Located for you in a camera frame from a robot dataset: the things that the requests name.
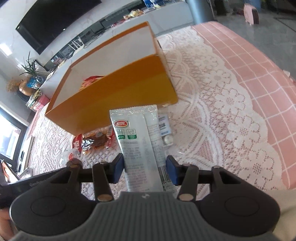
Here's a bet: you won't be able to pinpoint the clear bag white candies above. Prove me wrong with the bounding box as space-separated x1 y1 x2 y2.
159 111 184 158

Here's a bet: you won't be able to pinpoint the red packaged braised meat snack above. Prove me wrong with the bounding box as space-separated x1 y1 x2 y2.
72 126 116 155

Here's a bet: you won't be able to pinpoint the brown vase with dried flowers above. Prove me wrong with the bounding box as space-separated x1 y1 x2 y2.
6 77 36 96

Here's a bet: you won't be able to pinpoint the person's left hand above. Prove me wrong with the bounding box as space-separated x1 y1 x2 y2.
0 208 17 240

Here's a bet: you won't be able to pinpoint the pink checked table cover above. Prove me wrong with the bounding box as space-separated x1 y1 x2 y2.
193 22 295 189

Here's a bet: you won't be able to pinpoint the orange cardboard box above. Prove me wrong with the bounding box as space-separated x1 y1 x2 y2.
45 22 178 136

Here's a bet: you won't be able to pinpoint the aloe plant in pot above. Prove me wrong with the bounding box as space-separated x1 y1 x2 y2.
20 52 45 82

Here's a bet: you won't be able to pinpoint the pink small heater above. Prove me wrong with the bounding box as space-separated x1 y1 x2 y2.
243 4 259 25

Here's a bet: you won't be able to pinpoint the clear bag dark round snack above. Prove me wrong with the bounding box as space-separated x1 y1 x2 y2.
66 149 83 168

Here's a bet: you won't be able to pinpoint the grey metal trash bin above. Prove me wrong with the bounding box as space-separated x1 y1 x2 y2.
186 0 215 25

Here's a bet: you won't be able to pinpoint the white green snack pouch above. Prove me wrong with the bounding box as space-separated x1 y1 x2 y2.
109 104 177 195

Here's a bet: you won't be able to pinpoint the black wall television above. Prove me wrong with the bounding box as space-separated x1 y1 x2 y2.
16 0 101 54

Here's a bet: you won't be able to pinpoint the white lace tablecloth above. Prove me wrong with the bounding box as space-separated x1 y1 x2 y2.
29 26 285 193

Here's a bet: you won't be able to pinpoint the pink storage box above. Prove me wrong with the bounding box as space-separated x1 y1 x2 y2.
29 95 50 112

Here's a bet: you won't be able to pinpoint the red snack pack in box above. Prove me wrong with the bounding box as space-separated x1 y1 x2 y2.
79 75 104 91

